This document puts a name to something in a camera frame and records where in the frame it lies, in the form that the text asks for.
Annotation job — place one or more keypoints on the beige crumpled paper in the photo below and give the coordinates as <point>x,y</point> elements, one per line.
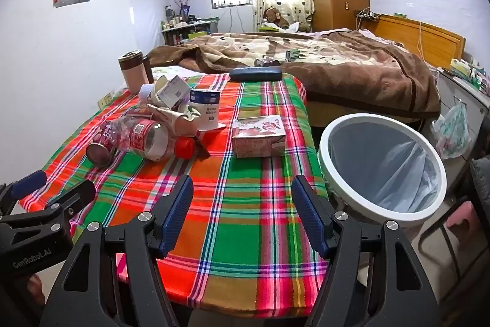
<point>172,120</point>

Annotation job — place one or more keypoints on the clear plastic bottle red label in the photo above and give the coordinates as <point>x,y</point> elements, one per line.
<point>153,139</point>

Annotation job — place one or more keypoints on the white cloth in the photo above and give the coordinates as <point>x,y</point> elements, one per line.
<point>291,27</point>

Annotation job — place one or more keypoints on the small dark object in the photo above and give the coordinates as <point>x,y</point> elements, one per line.
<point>266,62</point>

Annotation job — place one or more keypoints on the plaid covered table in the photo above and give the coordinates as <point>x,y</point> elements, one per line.
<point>249,216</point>

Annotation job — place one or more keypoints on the white round trash bin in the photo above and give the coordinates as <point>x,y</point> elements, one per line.
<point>323,154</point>

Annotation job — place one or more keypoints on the brown thermos mug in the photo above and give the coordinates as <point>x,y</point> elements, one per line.
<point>132,78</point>

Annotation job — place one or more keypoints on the pink bed sheet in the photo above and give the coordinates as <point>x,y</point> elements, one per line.
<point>373,35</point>

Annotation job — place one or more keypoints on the brown plush toy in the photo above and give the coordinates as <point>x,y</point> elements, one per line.
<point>273,16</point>

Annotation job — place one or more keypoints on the white bedside cabinet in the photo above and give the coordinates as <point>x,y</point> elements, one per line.
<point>455,93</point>

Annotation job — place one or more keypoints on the floral white sheet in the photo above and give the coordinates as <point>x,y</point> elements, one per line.
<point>172,71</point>

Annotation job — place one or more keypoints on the bed with brown blanket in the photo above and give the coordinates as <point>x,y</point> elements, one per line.
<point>344,70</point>

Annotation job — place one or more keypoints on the white power strip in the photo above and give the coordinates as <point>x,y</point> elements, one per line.
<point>365,14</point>

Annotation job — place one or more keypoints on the grey cushioned chair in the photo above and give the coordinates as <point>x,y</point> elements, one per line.
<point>480,181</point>

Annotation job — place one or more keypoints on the wall outlet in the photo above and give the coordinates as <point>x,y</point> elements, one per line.
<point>106,100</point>

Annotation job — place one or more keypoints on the dark blue glasses case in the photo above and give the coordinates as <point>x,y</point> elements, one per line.
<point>255,74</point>

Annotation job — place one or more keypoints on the person's left hand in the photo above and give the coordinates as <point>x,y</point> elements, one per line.
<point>35,290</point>

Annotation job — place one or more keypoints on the clear bin liner bag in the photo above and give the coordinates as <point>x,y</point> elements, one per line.
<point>375,166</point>

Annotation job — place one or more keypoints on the stack of small boxes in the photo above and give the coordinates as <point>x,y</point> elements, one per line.
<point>469,72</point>

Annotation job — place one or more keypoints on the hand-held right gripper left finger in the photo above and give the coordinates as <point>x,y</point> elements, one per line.
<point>178,212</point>

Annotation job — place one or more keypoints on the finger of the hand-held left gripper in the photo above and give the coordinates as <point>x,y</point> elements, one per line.
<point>28,183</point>
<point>76,195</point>

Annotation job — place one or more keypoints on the printed plastic bag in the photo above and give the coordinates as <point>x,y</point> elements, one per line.
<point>453,131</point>

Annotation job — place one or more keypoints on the red drink can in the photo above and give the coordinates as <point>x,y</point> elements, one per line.
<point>101,154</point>

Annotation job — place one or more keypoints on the small green and white box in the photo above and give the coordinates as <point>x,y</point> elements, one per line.
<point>293,55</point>

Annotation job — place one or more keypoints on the white printed paper box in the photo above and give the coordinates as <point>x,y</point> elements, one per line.
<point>174,89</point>

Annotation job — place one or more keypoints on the flat green box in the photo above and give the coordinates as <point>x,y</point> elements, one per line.
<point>268,29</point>

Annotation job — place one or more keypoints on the row of bottles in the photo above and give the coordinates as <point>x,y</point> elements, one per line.
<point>176,20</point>

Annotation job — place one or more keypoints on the wooden bed headboard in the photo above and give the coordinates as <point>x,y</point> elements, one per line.
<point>417,37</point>

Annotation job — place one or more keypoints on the pink stool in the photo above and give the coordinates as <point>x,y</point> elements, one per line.
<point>465,219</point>

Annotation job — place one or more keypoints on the white and blue paper cup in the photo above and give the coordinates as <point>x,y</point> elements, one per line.
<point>206,112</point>

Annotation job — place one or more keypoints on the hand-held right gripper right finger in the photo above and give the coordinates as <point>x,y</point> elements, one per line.
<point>308,212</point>

